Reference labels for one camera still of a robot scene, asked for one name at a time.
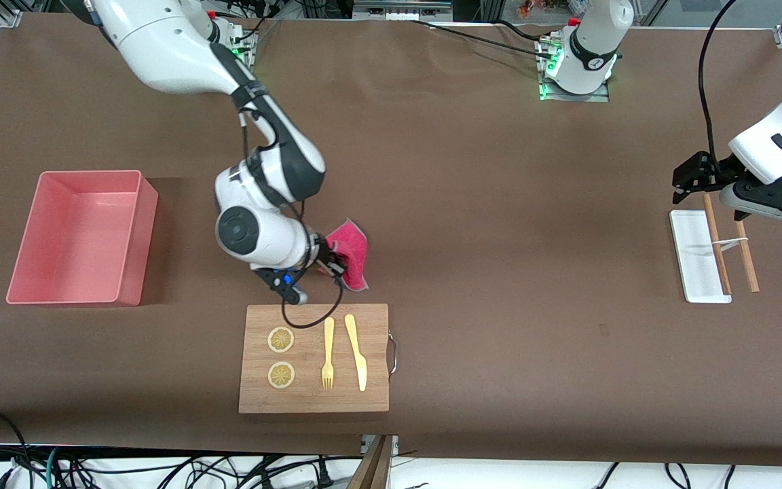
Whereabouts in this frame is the yellow fork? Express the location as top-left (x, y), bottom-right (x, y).
top-left (321, 316), bottom-right (336, 391)

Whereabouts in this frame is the black cable on table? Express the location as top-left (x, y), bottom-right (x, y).
top-left (410, 19), bottom-right (558, 62)

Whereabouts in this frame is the wooden cutting board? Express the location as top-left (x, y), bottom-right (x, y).
top-left (238, 303), bottom-right (390, 415)

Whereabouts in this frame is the pink and grey cloth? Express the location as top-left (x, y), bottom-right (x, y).
top-left (324, 217), bottom-right (370, 293)

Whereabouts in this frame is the pink plastic bin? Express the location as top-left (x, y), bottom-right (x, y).
top-left (5, 170), bottom-right (160, 308)

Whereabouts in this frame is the wooden plank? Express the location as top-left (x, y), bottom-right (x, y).
top-left (347, 435), bottom-right (395, 489)

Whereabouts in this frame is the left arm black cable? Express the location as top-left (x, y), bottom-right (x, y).
top-left (698, 0), bottom-right (738, 164)

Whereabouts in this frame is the white rectangular tray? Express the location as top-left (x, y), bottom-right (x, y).
top-left (669, 209), bottom-right (732, 304)

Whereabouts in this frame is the yellow knife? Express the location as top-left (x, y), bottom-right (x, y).
top-left (344, 313), bottom-right (369, 393)

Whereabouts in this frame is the small metal bracket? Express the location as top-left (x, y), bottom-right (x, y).
top-left (361, 435), bottom-right (400, 456)

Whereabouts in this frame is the white equipment box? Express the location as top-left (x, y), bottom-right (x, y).
top-left (352, 0), bottom-right (454, 21)

